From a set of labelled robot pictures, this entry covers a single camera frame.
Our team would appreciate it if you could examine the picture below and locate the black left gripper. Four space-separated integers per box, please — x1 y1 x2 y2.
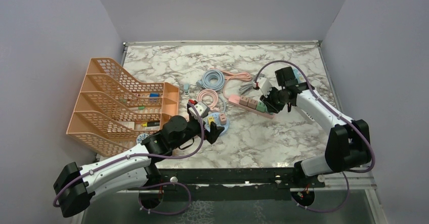
171 113 224 150

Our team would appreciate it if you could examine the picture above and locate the yellow black marker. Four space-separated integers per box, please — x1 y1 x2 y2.
141 121 160 127

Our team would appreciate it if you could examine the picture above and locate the blue plug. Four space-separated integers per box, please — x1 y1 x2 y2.
183 83 190 96

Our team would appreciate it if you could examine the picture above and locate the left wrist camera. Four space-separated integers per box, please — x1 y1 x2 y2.
187 99 210 119

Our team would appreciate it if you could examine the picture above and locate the white power strip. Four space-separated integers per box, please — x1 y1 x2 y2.
295 106 316 124

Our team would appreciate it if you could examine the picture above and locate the grey bundled cable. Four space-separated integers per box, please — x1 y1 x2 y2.
238 81 259 96

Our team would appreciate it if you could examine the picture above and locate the round patterned tape tin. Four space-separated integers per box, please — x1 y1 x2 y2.
136 133 149 144

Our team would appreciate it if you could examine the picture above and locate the pink power strip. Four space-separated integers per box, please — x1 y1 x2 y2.
228 95 274 119

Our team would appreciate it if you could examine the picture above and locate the pink coiled cable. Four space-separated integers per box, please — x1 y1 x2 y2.
196 89 220 111

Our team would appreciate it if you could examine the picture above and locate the pink strip cable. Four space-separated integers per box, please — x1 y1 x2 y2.
209 68 252 99

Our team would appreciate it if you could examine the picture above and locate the orange plastic desk organizer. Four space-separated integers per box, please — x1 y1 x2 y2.
66 58 180 157

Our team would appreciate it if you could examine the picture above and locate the pink charger cube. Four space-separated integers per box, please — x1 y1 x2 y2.
239 96 249 107
219 113 227 125

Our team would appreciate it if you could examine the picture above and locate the green charger cube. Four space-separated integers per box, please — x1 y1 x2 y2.
256 102 265 113

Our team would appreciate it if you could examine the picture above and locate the blue coiled cable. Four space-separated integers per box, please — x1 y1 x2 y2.
200 69 226 91

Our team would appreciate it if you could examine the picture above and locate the yellow charger cube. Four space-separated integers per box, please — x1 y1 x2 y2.
207 116 216 126

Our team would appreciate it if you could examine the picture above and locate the black metal base rail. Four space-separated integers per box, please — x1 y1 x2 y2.
80 167 373 201

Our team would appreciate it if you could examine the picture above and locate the blue round power socket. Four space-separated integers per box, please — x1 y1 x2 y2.
203 112 230 136

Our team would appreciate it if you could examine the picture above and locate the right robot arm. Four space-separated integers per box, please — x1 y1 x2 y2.
253 66 373 187

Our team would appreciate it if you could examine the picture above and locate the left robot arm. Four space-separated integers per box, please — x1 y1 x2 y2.
53 115 225 217

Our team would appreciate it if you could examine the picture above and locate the brown-pink charger cube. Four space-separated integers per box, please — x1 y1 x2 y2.
247 99 259 109

